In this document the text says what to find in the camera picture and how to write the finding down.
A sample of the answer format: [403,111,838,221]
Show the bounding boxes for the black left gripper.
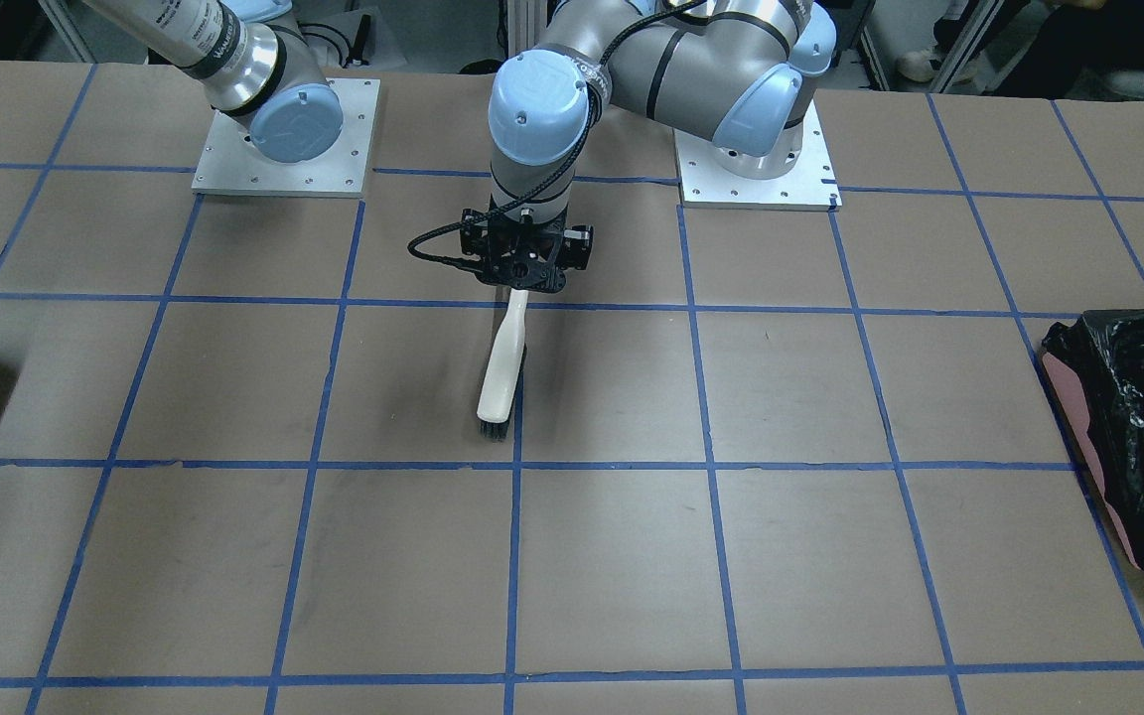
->
[460,209,594,294]

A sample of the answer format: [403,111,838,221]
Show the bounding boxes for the beige hand brush black bristles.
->
[476,289,530,442]

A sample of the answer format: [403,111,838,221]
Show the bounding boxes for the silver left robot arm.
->
[440,1,839,294]

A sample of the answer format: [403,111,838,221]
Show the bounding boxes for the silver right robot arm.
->
[89,1,344,164]

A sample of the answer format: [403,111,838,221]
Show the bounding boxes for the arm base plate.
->
[192,78,380,199]
[673,101,843,212]

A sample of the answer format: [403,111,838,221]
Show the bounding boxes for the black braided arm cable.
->
[407,0,712,271]

